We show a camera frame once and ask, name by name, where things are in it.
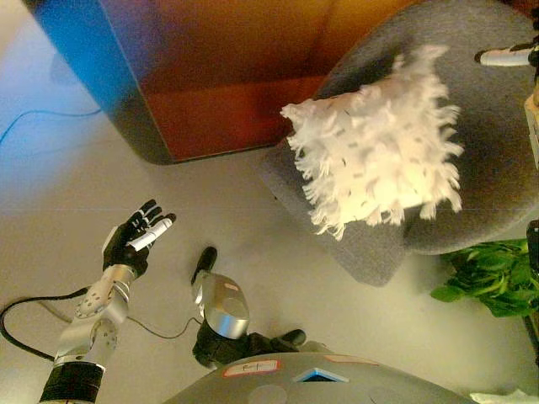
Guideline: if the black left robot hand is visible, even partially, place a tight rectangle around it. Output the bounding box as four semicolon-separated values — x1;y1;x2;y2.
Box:
102;199;178;280

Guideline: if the white fringed pillow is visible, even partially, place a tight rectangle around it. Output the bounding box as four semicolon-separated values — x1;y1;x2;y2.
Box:
279;44;466;242

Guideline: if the grey fabric armchair sofa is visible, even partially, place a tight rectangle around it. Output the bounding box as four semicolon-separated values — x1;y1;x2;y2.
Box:
260;0;539;289

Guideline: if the silver left robot leg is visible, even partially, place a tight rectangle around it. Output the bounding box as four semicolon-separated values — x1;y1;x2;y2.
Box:
189;246;252;340

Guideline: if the grey robot torso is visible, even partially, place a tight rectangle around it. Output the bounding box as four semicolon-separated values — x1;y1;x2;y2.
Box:
162;323;478;404

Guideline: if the green leafy potted plant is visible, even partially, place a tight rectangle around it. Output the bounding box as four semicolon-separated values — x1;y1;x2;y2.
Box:
430;238;539;319

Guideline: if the cream bed duvet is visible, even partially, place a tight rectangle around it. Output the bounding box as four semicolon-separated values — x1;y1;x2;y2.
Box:
468;388;536;404

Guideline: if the thin floor cable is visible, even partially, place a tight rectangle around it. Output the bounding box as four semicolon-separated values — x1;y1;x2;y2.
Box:
125;315;204;340
0;108;103;145

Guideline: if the thick black wrist cable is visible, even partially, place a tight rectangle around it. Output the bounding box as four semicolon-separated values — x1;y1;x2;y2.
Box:
0;284;92;363

